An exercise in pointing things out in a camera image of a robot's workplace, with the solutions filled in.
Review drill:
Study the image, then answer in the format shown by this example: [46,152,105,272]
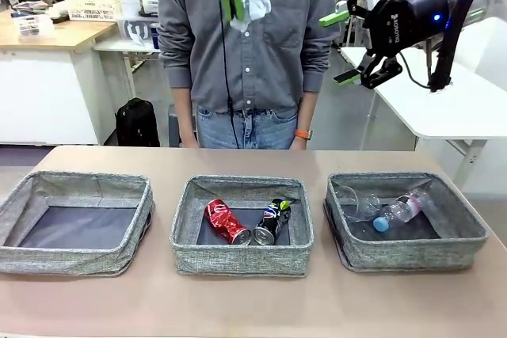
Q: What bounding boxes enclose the white paper roll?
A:
[120,0,142,18]

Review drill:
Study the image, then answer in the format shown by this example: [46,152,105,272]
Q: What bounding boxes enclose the black backpack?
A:
[114,97,162,148]

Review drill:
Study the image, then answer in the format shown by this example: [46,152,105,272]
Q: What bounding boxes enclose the person's right forearm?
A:
[172,86,197,141]

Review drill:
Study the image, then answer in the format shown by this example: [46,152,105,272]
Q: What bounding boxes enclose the thin black gripper wire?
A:
[398,39,433,89]

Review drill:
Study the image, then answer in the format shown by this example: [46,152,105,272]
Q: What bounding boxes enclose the white background table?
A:
[93,35,162,89]

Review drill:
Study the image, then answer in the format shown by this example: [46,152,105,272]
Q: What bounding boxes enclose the clear bin with logo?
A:
[116,17,159,42]

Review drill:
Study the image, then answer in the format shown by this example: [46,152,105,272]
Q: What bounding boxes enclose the clear bottle blue cap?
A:
[372,188,429,233]

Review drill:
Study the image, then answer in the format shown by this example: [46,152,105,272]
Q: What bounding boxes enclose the person's left forearm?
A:
[296,90,318,131]

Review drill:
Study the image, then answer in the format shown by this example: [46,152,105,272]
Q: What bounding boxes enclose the blue jeans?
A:
[196,104,304,151]

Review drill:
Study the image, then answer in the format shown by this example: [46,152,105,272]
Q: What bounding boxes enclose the grey button shirt torso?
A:
[157,0,341,113]

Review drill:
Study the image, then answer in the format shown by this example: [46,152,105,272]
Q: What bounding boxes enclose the crushed red can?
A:
[204,198,253,247]

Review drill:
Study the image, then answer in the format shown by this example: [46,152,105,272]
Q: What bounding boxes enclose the clear plastic cup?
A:
[335,185,387,223]

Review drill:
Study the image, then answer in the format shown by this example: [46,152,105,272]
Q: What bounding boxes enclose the white printed crate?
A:
[63,0,122,22]

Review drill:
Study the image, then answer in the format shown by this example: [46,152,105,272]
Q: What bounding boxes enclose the grey fabric basket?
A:
[170,174,314,279]
[323,171,490,274]
[0,171,155,278]

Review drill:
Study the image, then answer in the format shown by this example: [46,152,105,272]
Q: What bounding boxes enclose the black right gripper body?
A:
[364,0,453,58]

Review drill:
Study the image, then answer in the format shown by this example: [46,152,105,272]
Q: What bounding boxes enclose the folded cloth stack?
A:
[11,1,48,14]

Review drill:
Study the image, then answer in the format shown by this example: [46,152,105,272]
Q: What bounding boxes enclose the white paper ball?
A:
[212,0,273,32]

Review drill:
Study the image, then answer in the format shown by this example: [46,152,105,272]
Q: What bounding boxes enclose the clear plastic storage box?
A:
[10,13,55,38]

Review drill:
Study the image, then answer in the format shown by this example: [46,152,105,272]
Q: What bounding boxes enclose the crushed dark can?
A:
[252,197,292,247]

